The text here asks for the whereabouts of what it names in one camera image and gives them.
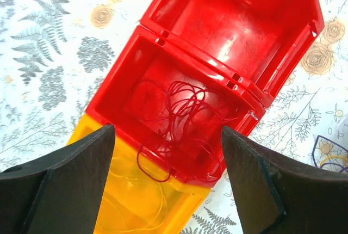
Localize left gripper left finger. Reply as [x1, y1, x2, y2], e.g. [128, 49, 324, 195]
[1, 125, 116, 233]

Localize red plastic bin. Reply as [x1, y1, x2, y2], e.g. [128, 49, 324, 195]
[86, 27, 265, 188]
[140, 0, 324, 107]

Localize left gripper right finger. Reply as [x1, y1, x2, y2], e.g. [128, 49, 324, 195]
[221, 127, 347, 233]

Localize red wire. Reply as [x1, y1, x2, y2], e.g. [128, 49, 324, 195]
[127, 79, 245, 183]

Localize purple wire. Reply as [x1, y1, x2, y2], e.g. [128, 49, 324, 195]
[309, 134, 348, 174]

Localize yellow plastic bin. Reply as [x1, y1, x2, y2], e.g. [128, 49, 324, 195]
[65, 114, 210, 234]

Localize yellow wire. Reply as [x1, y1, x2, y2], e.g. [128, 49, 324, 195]
[95, 155, 348, 232]

